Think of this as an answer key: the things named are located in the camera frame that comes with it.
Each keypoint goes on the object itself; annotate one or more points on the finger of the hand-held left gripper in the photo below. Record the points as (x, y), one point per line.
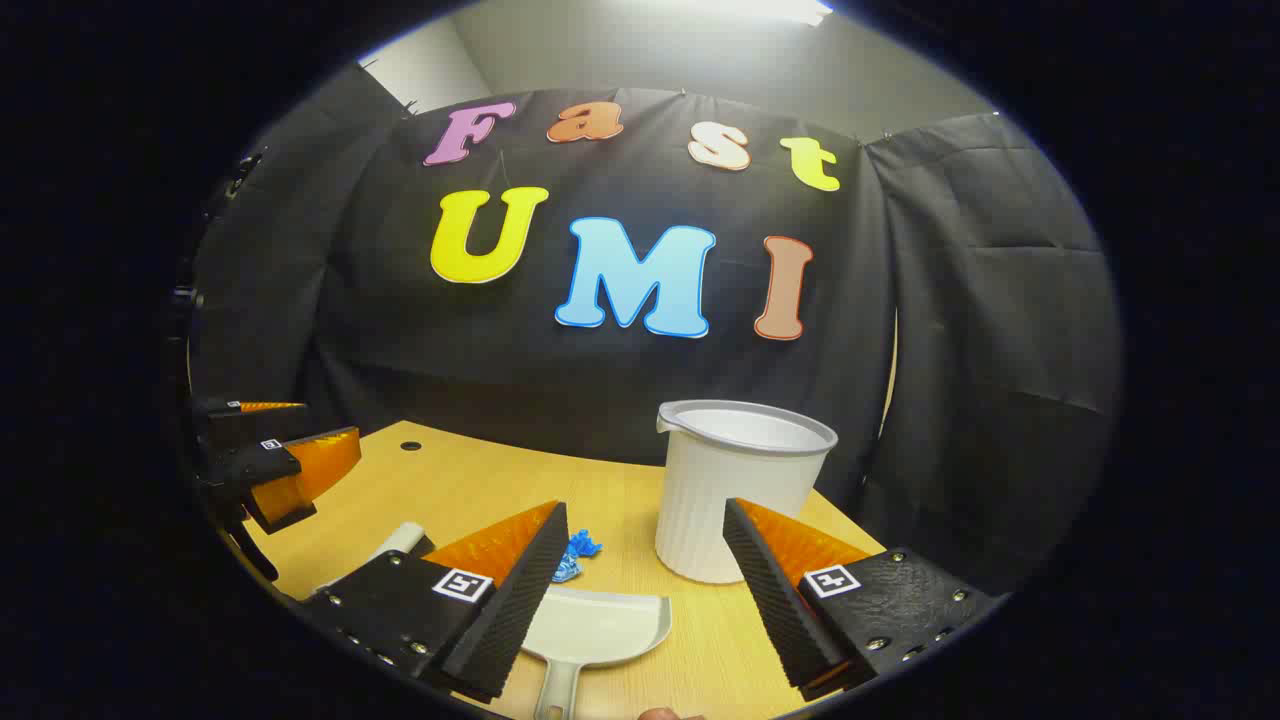
(262, 470)
(235, 422)

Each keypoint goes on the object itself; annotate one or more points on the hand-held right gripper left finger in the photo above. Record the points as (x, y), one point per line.
(520, 600)

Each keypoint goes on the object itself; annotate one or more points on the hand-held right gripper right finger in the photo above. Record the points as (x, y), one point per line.
(770, 590)

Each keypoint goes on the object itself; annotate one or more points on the blue paper trash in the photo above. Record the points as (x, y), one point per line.
(575, 548)

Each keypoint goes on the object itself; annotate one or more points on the white plastic dustpan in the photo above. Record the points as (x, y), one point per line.
(600, 625)

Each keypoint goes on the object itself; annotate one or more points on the white ribbed garbage bin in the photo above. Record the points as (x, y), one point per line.
(720, 500)

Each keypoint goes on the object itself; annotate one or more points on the small white broom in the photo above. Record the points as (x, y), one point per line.
(400, 540)

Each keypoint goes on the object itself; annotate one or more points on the wooden desktop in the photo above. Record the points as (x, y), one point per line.
(480, 490)

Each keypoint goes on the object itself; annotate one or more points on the ceiling light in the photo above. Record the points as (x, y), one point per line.
(760, 8)

